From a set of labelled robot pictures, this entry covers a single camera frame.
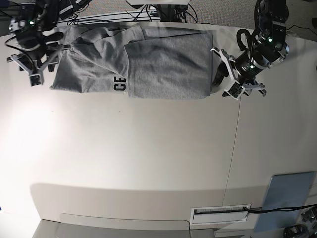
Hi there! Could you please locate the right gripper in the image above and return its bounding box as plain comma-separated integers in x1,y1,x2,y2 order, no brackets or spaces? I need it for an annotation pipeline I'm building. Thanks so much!
6,42,70,75

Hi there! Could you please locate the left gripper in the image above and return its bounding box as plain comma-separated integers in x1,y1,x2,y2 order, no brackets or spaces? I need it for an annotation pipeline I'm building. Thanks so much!
211,47,269,97

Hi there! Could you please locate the grey T-shirt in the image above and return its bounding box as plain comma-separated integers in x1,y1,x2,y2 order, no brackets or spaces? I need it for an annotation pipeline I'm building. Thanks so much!
52,25,212,100

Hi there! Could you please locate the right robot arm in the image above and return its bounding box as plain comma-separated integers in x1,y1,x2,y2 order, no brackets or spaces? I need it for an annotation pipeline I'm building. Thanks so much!
4,0,70,86

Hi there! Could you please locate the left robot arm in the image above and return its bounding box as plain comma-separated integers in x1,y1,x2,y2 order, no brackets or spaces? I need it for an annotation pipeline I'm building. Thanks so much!
211,0,289,100

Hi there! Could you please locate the black labelled power box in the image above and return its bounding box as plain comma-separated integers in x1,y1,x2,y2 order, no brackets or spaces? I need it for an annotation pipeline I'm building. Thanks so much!
58,0,74,20

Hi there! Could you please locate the blue-grey flat panel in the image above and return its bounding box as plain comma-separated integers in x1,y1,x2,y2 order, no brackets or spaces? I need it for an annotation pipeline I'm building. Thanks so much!
254,171,315,233

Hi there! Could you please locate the black device bottom right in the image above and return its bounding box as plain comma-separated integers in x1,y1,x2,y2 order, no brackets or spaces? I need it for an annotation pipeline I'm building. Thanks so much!
283,224,308,238

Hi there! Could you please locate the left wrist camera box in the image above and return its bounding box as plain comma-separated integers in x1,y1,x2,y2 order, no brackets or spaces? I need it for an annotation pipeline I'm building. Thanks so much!
222,82,245,100

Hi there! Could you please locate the black cable over panel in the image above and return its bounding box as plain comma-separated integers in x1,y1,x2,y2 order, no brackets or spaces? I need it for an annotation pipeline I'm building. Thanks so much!
244,204,317,214

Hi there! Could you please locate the white cable grommet box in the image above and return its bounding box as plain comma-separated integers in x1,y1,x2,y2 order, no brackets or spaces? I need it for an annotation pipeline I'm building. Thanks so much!
190,204,251,226

